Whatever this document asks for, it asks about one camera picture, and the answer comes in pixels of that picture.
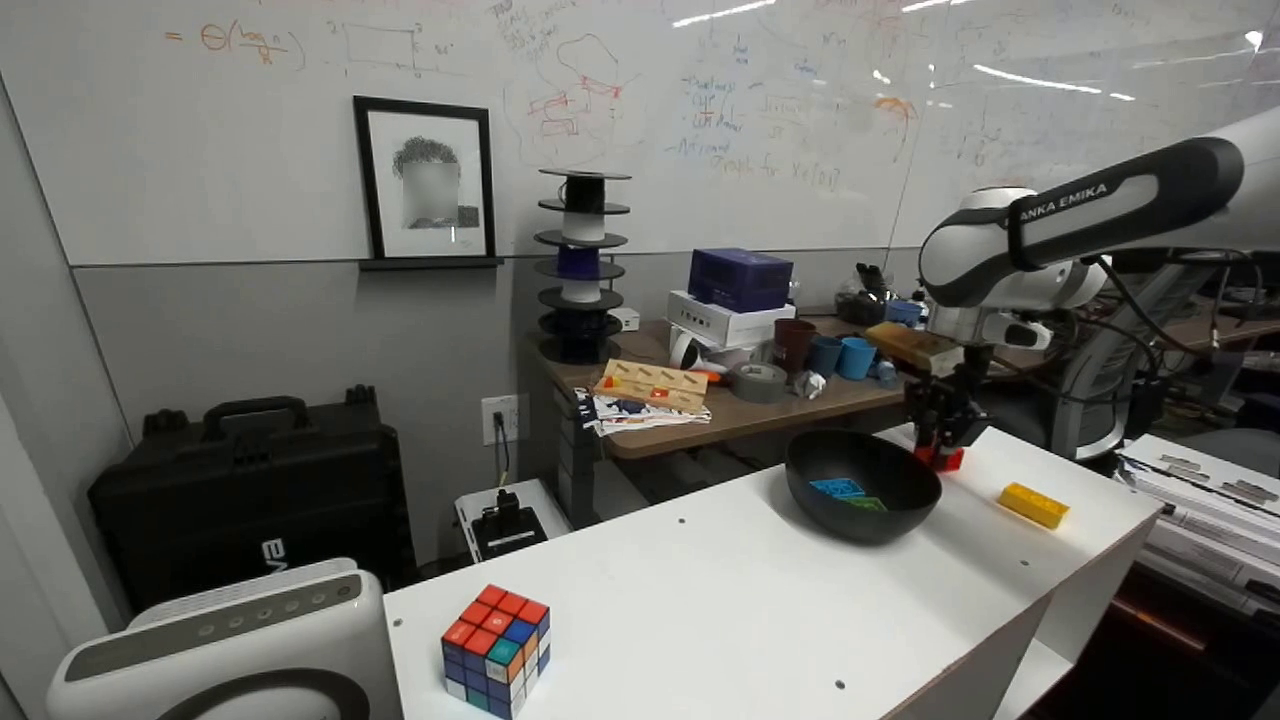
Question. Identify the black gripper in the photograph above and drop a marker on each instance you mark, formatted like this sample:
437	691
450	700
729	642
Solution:
949	387

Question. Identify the red building block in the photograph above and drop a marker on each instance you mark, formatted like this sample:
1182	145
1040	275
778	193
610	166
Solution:
943	463

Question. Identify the yellow building block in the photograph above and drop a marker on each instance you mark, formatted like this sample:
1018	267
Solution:
1033	506

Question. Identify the blue building block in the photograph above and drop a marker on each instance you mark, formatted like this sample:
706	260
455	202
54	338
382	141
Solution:
842	491

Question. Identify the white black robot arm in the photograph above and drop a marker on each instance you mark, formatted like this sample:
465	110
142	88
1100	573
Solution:
1067	222

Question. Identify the black bowl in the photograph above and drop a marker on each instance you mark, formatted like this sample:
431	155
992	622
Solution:
863	500

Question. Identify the blue cups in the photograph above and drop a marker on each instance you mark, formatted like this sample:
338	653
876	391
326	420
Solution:
852	356

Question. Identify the brown mug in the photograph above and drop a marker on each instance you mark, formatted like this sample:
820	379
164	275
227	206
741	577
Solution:
798	343

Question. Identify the grey tape roll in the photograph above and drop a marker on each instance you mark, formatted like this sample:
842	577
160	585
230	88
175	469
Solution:
763	382

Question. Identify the wooden desk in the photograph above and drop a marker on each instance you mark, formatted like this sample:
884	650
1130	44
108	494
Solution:
723	424

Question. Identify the white cardboard box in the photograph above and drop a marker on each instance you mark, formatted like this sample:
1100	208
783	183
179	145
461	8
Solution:
723	324

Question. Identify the dark blue box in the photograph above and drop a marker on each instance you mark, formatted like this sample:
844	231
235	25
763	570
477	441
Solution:
735	279

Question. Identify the white stacked panels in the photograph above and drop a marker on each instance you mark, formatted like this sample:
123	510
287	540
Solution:
1206	506

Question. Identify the colourful wooden game board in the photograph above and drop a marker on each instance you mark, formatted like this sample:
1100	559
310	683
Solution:
652	387

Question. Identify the printed papers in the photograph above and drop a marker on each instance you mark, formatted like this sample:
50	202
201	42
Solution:
640	420

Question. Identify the stack of filament spools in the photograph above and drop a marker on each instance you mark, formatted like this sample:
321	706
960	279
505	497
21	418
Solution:
582	287

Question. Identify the white charger with black device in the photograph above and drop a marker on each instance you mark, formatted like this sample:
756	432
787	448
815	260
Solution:
509	522

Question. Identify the rubik's cube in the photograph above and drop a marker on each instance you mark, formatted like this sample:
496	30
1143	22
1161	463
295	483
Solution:
496	646

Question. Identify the black framed picture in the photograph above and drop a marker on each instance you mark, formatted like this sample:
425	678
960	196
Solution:
425	183

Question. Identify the black hard carrying case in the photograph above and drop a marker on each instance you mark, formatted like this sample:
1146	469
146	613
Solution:
254	515

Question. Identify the white air purifier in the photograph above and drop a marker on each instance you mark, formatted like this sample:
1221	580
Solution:
227	642

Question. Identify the white wall outlet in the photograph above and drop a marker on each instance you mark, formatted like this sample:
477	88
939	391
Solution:
502	418

